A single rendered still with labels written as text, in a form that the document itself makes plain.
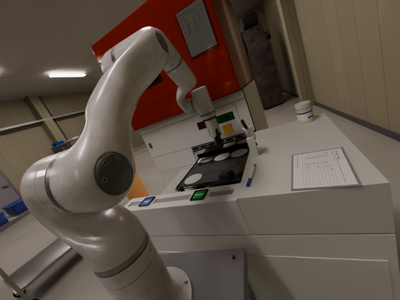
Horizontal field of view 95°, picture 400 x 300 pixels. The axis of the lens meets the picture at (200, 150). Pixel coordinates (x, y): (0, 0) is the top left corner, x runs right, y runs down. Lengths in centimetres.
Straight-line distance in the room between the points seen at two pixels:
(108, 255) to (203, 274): 27
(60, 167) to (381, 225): 68
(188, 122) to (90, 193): 98
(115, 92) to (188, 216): 47
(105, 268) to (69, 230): 10
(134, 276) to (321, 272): 55
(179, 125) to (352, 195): 99
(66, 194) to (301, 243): 60
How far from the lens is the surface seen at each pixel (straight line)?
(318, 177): 59
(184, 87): 85
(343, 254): 70
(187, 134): 126
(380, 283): 79
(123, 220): 43
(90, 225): 44
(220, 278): 56
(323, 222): 62
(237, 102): 110
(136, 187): 320
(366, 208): 60
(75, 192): 32
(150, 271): 47
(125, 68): 52
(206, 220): 68
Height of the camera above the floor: 129
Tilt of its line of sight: 16 degrees down
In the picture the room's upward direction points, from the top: 23 degrees counter-clockwise
